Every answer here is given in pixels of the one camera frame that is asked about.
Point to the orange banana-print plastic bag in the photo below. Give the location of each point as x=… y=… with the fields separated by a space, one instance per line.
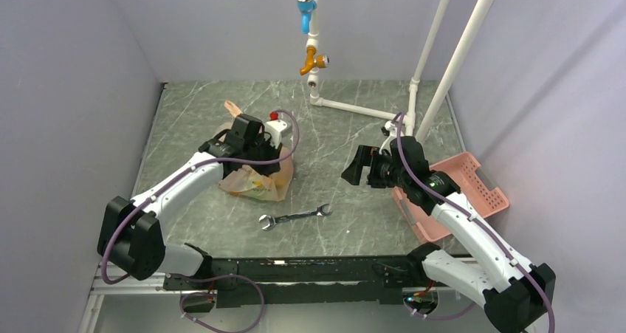
x=261 y=182

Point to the orange tap valve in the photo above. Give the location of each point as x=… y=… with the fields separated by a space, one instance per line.
x=313 y=60

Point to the blue tap valve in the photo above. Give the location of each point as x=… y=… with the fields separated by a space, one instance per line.
x=306 y=8

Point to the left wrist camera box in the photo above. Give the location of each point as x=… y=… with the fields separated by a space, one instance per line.
x=276 y=128

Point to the white PVC pipe frame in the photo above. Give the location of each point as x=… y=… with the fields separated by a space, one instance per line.
x=422 y=41

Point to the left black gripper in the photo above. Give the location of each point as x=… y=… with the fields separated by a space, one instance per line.
x=265 y=139

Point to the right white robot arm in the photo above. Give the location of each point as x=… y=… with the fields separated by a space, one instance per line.
x=512 y=291

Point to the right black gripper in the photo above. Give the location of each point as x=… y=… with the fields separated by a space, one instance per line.
x=367 y=156

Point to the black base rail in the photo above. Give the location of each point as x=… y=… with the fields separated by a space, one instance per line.
x=235 y=282

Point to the silver open-end wrench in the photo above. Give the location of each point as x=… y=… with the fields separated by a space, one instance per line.
x=268 y=222

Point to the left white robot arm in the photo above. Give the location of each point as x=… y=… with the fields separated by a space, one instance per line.
x=132 y=235

